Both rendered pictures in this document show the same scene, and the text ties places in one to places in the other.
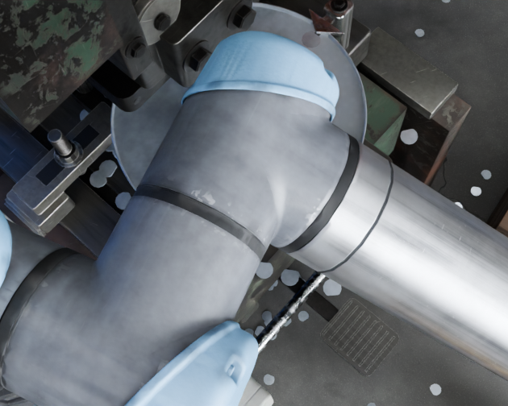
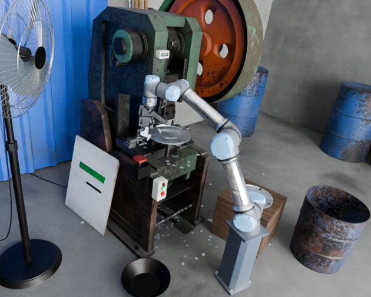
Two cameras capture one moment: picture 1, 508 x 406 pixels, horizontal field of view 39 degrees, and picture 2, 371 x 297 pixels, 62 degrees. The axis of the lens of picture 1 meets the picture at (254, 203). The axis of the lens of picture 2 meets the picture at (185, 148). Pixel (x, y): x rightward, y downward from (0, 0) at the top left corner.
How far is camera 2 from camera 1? 1.49 m
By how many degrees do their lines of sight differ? 45
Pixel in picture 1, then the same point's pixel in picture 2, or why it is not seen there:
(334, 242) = (187, 92)
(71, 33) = not seen: hidden behind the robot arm
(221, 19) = (171, 109)
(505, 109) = not seen: hidden behind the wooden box
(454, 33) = (212, 190)
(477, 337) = (201, 105)
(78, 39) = not seen: hidden behind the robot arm
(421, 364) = (199, 248)
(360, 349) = (184, 228)
